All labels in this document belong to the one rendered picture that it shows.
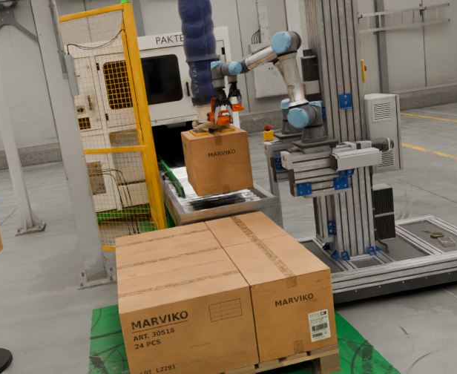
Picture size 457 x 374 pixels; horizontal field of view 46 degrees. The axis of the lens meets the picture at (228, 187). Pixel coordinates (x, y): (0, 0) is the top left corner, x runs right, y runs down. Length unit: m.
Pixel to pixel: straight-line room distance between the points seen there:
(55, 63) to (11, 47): 8.52
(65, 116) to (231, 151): 1.32
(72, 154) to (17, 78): 8.52
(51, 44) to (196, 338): 2.52
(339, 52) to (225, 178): 1.13
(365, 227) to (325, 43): 1.19
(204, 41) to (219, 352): 2.13
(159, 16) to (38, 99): 3.22
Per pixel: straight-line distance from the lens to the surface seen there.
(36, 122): 12.64
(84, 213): 4.31
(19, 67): 12.66
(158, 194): 4.34
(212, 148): 3.64
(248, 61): 3.31
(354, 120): 3.42
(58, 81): 4.20
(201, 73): 3.81
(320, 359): 2.77
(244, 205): 3.69
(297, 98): 3.03
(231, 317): 2.53
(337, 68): 3.37
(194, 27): 3.80
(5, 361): 3.54
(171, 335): 2.51
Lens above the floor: 1.52
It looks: 12 degrees down
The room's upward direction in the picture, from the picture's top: 8 degrees counter-clockwise
